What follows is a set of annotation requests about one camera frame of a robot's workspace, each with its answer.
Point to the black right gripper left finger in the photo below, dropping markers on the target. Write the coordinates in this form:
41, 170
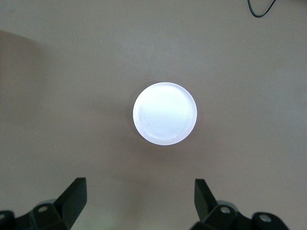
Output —
69, 206

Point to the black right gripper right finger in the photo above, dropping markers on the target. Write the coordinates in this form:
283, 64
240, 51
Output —
206, 206

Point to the pale pink round plate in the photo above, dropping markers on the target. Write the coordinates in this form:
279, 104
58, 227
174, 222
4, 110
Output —
165, 113

